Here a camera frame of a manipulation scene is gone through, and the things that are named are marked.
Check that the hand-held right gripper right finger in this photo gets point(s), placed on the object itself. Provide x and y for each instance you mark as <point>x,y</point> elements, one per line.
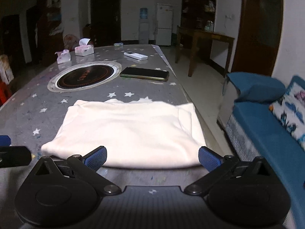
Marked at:
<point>208,159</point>

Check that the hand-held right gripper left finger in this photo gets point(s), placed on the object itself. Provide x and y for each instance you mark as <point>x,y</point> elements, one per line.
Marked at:
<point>96,158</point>

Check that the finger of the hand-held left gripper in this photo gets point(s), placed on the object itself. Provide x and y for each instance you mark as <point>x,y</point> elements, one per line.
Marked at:
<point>5,140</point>
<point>14,156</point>

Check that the cream sweatshirt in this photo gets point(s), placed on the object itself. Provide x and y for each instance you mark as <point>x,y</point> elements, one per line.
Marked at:
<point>126,131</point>

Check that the grey star-print tablecloth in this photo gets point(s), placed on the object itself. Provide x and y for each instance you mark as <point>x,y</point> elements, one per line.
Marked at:
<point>35,114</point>

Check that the red plastic stool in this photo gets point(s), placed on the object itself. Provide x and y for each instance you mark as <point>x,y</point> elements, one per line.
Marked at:
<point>4,93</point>

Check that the blue sofa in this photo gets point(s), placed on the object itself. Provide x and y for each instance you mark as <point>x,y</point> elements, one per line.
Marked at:
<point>259,128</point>

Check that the white paper bag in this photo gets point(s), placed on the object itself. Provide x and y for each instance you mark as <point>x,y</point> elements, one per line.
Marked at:
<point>6,69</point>

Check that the round black induction cooktop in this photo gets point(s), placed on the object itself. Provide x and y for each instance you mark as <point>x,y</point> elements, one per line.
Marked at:
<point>83,76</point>

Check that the butterfly print pillow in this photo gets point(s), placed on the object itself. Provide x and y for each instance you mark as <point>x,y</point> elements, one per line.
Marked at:
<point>290,114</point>

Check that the black smartphone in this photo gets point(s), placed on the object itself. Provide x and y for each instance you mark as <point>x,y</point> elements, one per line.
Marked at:
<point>144,74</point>

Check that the pink white tissue box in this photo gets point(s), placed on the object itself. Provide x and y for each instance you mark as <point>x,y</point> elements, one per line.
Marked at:
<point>63,57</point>

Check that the pink tissue box with tissue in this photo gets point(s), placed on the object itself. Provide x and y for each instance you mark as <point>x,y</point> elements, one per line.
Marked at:
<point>83,49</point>

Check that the white remote control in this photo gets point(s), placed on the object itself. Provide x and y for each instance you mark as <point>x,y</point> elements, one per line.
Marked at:
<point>135,55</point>

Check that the tall wooden shelf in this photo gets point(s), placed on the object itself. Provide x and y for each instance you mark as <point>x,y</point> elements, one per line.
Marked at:
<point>50,28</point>

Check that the wooden desk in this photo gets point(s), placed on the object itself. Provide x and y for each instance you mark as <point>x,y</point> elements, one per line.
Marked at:
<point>212,38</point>

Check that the wooden chair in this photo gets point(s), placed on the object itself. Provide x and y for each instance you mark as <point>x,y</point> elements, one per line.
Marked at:
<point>88,34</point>

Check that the glass jar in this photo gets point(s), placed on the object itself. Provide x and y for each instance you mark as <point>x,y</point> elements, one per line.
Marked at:
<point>209,26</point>

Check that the white water dispenser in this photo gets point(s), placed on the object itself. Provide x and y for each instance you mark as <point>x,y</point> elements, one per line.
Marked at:
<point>144,32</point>

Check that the dark wooden door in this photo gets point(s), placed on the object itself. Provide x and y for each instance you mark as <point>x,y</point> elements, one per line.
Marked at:
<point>106,19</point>

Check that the brown wooden door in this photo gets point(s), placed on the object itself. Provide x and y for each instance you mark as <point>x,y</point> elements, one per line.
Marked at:
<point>259,28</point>

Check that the white refrigerator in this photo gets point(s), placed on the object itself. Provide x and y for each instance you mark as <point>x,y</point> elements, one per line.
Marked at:
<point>164,23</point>

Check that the blue water bottle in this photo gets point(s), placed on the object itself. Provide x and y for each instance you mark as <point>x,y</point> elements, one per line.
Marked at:
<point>143,13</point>

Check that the dark wooden shelf cabinet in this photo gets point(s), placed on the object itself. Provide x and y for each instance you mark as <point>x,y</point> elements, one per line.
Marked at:
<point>197,4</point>

